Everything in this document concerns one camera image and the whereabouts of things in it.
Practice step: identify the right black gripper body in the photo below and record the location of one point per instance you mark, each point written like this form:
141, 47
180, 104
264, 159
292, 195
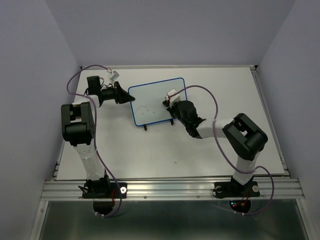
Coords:
175, 113

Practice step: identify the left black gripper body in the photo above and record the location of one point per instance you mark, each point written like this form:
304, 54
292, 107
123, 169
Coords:
109, 93

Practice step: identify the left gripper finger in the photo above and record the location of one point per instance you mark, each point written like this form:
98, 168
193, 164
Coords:
120, 90
125, 98

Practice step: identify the blue framed whiteboard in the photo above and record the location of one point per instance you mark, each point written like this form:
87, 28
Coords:
148, 108

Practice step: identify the black whiteboard eraser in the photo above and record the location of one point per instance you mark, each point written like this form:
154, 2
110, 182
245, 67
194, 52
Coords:
166, 103

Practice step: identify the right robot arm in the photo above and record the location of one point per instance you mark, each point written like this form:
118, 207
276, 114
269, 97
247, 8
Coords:
244, 138

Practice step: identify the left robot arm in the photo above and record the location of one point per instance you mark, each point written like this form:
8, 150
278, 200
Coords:
78, 124

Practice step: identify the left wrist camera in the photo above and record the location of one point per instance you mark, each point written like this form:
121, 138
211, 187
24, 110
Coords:
112, 75

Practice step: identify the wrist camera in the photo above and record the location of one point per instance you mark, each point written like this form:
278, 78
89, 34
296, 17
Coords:
112, 75
173, 97

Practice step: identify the wire whiteboard stand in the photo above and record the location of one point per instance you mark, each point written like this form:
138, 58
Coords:
158, 123

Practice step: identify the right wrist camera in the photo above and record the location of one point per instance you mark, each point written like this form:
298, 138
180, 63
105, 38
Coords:
173, 97

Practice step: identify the aluminium right side rail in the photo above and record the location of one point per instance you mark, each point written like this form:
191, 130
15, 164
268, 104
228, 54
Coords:
254, 73

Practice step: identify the aluminium rail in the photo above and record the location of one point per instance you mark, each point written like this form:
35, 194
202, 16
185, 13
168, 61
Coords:
254, 73
58, 161
167, 189

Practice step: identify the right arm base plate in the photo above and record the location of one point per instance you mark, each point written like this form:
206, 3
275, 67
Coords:
230, 189

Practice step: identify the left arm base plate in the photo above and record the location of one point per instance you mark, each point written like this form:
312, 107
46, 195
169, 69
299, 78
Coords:
111, 192

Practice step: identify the aluminium left side rail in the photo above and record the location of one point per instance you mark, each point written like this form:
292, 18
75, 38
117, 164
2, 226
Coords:
58, 161

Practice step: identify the aluminium front rail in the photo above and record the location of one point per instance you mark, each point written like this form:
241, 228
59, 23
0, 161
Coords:
167, 189

